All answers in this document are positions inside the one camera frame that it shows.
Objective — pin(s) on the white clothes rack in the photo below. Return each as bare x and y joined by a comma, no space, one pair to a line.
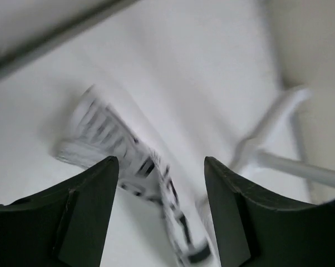
315,144

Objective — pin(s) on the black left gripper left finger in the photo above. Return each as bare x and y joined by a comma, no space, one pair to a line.
64,225

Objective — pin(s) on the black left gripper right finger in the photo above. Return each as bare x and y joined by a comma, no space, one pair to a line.
257,227

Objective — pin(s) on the newspaper print trousers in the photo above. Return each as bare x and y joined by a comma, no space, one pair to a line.
95,131

